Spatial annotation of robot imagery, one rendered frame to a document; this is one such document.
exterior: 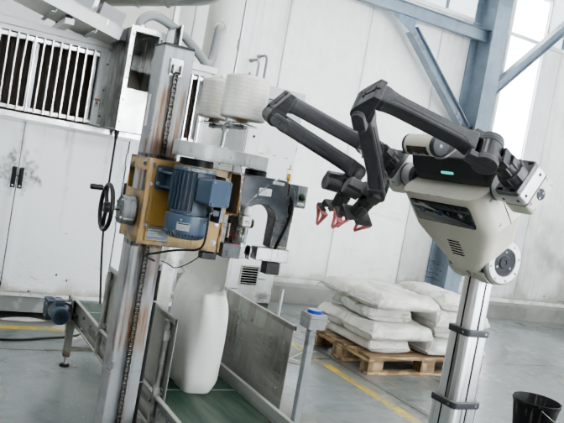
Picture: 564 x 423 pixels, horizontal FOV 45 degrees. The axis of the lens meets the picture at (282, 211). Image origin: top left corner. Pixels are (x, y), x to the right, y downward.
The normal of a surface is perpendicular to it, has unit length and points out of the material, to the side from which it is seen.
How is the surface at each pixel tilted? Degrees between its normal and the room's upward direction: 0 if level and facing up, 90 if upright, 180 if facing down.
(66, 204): 90
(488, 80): 90
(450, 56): 90
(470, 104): 90
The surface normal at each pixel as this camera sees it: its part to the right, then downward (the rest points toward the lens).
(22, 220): 0.47, 0.13
